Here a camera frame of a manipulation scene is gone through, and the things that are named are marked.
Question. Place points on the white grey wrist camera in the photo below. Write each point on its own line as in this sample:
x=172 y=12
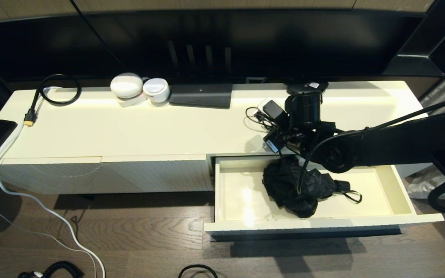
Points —
x=272 y=109

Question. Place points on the black television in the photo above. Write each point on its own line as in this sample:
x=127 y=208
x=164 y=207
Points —
x=245 y=38

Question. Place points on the black wall shelf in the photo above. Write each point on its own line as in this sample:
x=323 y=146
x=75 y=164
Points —
x=439 y=23

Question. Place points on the small black set-top box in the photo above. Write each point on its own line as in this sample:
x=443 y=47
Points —
x=315 y=85

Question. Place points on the large white round device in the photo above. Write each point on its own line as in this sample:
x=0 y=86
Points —
x=126 y=85

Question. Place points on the dark grey flat box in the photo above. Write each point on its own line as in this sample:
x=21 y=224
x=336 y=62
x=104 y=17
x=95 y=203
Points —
x=200 y=95

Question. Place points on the black umbrella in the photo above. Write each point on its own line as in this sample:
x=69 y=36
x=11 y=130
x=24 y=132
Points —
x=284 y=189

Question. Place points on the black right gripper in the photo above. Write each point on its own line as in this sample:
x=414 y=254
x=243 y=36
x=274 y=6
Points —
x=286 y=139

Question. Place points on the cream TV cabinet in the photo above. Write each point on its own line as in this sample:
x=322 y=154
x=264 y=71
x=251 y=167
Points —
x=149 y=131

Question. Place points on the small white round device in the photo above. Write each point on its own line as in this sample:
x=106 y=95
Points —
x=156 y=89

